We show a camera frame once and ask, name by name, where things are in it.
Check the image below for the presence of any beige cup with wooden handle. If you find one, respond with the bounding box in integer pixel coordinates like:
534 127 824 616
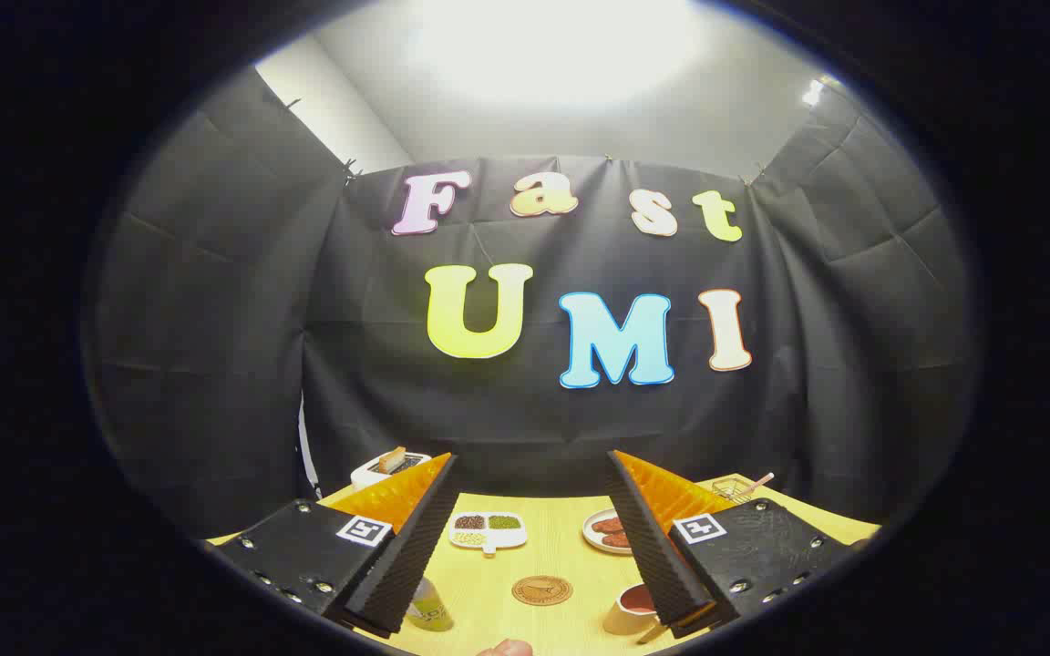
602 583 672 645

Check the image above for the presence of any white divided dish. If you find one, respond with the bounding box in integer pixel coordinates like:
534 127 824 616
448 512 529 556

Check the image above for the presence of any wooden table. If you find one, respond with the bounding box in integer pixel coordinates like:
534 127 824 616
206 474 881 656

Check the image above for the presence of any silver green juice bottle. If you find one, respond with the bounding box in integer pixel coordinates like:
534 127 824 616
407 576 455 632

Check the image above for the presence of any round cork coaster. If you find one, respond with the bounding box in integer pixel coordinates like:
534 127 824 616
512 575 573 607

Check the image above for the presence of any black backdrop cloth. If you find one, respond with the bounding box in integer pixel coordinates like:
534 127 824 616
87 68 982 538

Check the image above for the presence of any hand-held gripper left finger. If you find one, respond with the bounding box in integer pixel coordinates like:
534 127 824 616
213 453 459 639

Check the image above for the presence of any white round plate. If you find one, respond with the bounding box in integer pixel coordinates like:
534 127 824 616
582 508 635 555

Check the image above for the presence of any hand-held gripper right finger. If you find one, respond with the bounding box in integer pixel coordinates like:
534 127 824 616
606 449 861 639

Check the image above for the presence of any white toaster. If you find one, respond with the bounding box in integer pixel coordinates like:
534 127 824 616
350 448 433 493

